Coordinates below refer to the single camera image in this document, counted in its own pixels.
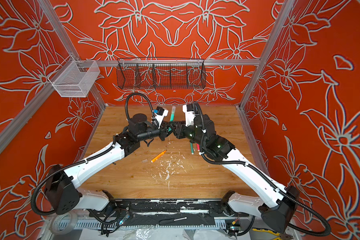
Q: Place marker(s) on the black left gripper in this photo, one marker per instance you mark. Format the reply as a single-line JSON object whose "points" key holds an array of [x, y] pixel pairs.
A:
{"points": [[163, 132]]}

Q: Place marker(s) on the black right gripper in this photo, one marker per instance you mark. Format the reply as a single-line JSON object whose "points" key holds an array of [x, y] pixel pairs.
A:
{"points": [[180, 130]]}

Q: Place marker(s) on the orange highlighter pen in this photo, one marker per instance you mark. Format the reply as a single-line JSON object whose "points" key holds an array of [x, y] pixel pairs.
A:
{"points": [[158, 156]]}

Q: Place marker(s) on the green marker pen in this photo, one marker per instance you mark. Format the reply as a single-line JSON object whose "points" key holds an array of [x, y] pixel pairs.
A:
{"points": [[173, 111], [192, 149]]}

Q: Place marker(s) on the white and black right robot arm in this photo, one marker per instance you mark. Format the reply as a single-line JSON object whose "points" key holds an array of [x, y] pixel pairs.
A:
{"points": [[279, 202]]}

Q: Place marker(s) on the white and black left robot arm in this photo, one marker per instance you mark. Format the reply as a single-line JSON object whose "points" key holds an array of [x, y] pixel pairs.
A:
{"points": [[62, 186]]}

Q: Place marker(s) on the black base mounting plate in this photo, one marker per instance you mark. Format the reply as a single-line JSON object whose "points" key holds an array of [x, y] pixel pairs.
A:
{"points": [[196, 213]]}

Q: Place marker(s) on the clear plastic bin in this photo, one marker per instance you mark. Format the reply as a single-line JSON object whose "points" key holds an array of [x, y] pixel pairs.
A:
{"points": [[73, 80]]}

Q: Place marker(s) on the roll of clear tape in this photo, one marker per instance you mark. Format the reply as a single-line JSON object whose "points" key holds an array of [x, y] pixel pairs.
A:
{"points": [[63, 224]]}

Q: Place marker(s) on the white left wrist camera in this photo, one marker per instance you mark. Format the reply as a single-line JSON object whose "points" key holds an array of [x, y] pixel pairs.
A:
{"points": [[159, 114]]}

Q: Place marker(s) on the black wire basket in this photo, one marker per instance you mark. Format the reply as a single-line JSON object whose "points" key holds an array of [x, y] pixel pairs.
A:
{"points": [[161, 74]]}

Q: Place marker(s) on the yellow handled pliers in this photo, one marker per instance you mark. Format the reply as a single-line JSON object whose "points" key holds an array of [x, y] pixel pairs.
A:
{"points": [[266, 234]]}

